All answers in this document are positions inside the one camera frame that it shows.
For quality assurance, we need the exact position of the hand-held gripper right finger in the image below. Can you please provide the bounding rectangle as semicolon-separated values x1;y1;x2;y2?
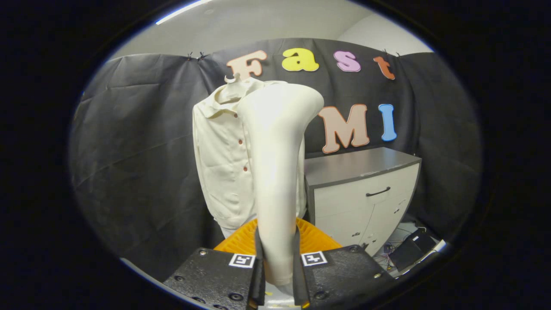
293;217;394;308

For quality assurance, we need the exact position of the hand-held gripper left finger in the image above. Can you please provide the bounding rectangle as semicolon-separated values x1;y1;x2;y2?
163;217;266;310

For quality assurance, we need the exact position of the cream button-up shirt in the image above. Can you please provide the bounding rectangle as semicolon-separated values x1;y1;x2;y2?
192;77;307;229

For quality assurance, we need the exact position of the white garment steamer head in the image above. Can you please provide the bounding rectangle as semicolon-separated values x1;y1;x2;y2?
237;83;325;285

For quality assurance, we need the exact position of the white clothes hanger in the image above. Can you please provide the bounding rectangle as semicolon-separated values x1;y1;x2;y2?
217;73;248;105

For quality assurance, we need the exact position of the white cabinet with grey top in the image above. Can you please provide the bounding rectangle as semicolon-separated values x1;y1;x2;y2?
304;147;422;257

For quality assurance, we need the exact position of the black backdrop cloth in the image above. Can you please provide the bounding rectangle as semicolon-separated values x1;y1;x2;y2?
69;38;482;282

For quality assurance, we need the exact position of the tangle of thin cables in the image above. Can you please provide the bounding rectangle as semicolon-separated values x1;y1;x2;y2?
372;222;427;268

